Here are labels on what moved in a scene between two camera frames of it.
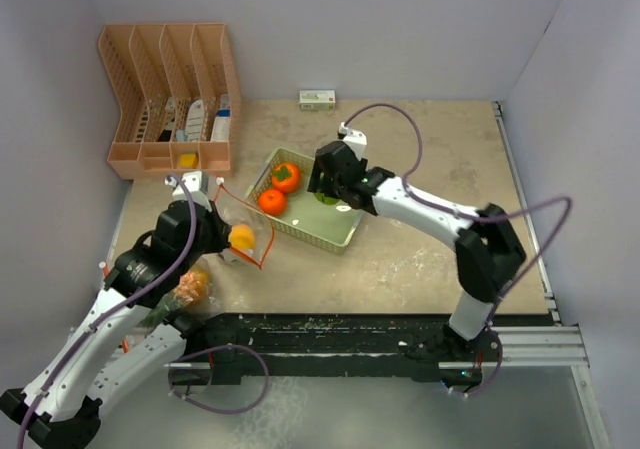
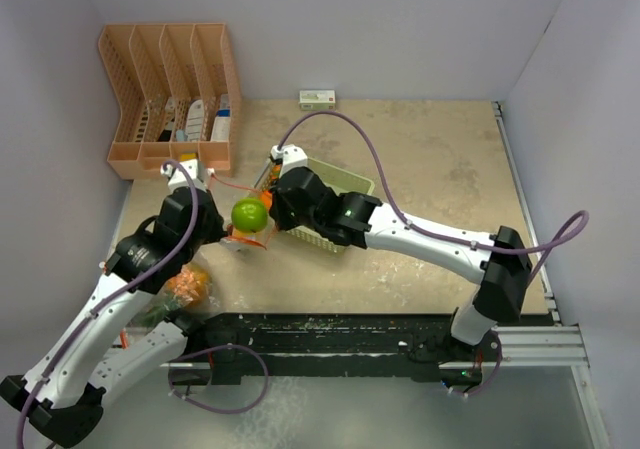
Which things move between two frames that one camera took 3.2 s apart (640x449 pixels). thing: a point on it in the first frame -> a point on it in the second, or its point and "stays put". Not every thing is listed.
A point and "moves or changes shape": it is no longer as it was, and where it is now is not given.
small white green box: (317, 100) stays put
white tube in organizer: (195, 121) stays put
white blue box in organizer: (221, 125) stays put
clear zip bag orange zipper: (199, 291) stays put
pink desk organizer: (179, 97) stays put
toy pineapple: (190, 291) stays put
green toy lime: (326, 200) moves or changes shape
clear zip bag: (238, 211) moves or changes shape
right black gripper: (315, 181) -> (283, 221)
